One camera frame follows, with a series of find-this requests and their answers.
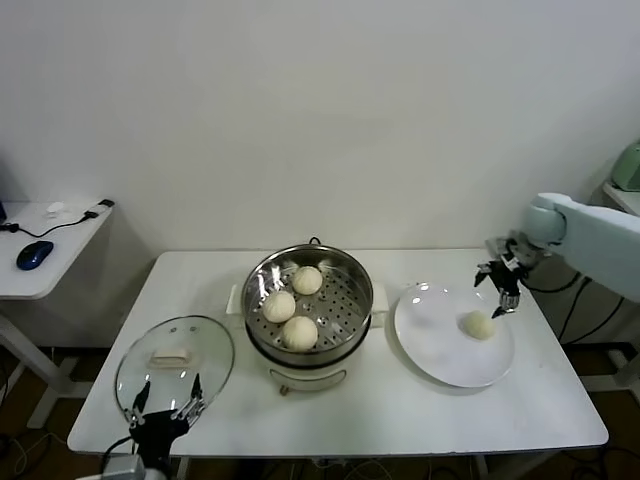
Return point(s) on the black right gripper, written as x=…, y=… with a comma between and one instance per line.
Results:
x=510, y=275

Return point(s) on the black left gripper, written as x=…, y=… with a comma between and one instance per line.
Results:
x=157, y=427

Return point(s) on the white steamed baozi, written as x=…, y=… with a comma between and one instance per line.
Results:
x=477, y=326
x=300, y=333
x=279, y=306
x=306, y=280

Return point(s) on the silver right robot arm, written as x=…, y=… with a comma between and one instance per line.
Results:
x=600, y=235

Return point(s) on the steel perforated steamer basket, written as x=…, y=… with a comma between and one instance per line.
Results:
x=345, y=300

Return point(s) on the white round plate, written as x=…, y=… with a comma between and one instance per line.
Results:
x=440, y=345

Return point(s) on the white electric cooker base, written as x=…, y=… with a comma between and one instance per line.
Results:
x=310, y=375

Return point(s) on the pale green appliance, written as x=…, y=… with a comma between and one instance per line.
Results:
x=629, y=170

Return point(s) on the white side desk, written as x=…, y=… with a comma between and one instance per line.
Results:
x=60, y=260

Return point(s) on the blue computer mouse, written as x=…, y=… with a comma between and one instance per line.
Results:
x=33, y=254

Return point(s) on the white crumpled tissue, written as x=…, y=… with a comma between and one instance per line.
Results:
x=56, y=209

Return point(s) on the dark monitor edge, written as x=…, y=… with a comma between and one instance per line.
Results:
x=2, y=200

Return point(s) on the white desk with frame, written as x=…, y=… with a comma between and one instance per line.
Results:
x=620, y=192

